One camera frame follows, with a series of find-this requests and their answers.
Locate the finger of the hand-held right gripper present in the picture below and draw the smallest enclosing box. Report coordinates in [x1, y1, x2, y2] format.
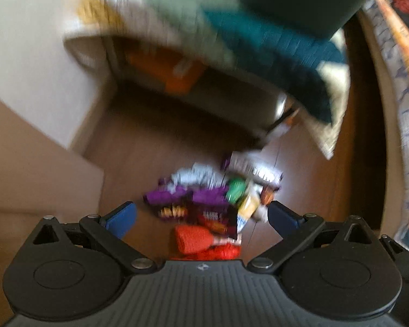
[378, 234, 409, 281]

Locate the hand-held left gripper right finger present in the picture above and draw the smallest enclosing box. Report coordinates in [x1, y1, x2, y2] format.
[247, 201, 379, 275]

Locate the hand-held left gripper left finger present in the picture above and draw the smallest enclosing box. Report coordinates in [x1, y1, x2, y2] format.
[31, 202, 157, 274]

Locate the red orange snack wrapper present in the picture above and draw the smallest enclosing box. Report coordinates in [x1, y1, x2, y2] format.
[261, 186, 276, 205]

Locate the yellow packet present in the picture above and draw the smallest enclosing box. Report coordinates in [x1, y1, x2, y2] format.
[237, 191, 261, 229]

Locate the white and purple packet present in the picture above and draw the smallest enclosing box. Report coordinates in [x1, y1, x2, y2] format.
[221, 150, 283, 186]

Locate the dark red snack bag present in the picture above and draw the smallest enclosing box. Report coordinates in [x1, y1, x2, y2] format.
[157, 202, 241, 239]

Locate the purple snack wrapper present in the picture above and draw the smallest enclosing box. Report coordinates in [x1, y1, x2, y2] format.
[143, 186, 230, 212]

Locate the white crumpled wrapper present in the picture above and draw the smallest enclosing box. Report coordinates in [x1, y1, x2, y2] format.
[170, 163, 225, 191]

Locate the orange box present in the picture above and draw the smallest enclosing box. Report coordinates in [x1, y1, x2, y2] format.
[128, 49, 205, 94]

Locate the patchwork knit blanket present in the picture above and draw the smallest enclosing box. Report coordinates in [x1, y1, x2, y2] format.
[63, 0, 351, 161]

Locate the dark green cushion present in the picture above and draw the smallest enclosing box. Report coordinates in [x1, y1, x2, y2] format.
[237, 0, 391, 41]

